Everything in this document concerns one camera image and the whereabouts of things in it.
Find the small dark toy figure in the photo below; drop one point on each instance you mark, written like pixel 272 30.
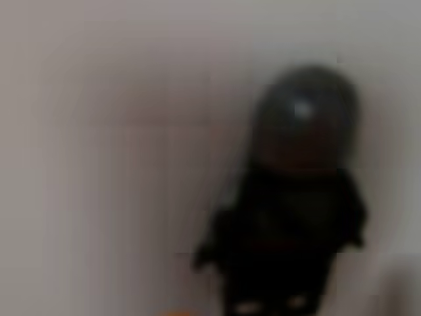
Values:
pixel 296 204

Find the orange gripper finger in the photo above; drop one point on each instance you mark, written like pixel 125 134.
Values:
pixel 177 313

